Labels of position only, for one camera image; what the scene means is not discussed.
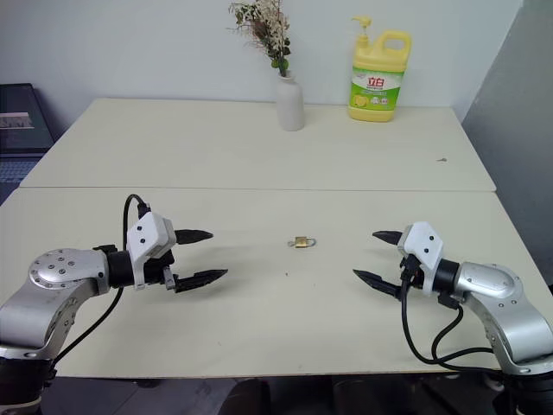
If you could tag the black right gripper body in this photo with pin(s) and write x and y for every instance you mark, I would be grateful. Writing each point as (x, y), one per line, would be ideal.
(410, 276)

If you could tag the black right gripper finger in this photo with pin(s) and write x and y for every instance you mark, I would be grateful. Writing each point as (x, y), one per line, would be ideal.
(376, 281)
(388, 237)

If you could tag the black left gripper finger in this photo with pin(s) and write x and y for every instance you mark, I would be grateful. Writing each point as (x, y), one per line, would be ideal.
(194, 236)
(203, 279)

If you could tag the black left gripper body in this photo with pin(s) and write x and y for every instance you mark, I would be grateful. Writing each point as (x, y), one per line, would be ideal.
(156, 271)

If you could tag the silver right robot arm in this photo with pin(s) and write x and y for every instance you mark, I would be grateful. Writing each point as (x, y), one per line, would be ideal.
(501, 298)

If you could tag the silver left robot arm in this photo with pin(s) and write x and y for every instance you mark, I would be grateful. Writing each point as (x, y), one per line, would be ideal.
(52, 294)

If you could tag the small brass padlock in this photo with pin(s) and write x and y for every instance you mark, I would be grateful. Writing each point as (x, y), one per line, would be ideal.
(302, 242)

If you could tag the yellow detergent pump bottle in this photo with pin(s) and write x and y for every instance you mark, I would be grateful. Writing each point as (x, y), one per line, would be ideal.
(375, 82)

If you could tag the white ceramic vase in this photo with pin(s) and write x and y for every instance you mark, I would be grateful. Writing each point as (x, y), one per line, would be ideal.
(290, 106)

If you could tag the black framed panel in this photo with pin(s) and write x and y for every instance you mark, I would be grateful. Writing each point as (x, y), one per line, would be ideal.
(21, 119)

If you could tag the dried flower bouquet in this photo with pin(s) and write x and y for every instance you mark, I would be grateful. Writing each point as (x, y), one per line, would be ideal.
(263, 26)

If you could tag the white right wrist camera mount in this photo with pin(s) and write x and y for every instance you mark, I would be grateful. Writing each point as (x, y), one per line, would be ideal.
(425, 250)

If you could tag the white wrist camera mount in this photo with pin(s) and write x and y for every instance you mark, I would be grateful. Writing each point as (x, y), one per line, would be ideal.
(425, 250)
(147, 238)

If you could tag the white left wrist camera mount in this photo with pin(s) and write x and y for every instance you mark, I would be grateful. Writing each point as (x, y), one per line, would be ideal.
(147, 238)

